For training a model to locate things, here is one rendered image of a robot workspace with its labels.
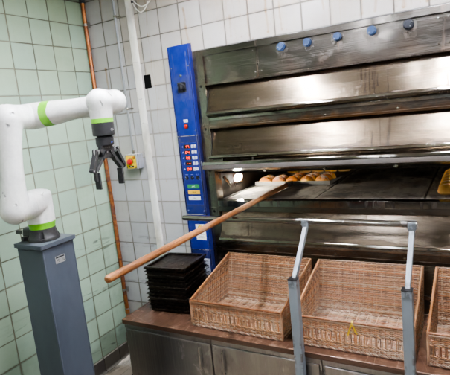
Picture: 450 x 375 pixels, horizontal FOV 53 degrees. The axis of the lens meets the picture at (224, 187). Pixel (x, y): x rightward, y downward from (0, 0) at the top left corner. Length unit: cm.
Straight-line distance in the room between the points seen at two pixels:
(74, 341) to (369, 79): 198
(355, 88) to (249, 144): 68
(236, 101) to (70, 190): 124
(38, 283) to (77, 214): 90
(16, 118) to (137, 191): 129
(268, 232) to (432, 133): 105
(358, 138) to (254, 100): 62
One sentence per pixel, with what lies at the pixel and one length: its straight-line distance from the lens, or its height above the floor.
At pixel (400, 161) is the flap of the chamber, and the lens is 228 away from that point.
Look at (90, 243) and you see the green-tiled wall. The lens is 325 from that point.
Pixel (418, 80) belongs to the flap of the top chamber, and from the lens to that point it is 239.
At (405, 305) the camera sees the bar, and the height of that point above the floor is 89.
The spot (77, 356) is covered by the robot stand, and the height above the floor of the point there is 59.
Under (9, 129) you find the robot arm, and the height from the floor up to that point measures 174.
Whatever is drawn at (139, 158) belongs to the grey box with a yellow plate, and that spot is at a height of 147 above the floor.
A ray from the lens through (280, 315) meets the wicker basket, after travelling 229.
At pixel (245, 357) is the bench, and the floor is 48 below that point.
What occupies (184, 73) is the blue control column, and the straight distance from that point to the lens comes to 283.
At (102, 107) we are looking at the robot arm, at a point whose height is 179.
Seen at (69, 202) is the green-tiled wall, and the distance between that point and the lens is 311.
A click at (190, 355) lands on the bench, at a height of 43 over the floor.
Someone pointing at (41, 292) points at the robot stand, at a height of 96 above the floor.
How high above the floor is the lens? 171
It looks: 9 degrees down
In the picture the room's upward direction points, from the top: 6 degrees counter-clockwise
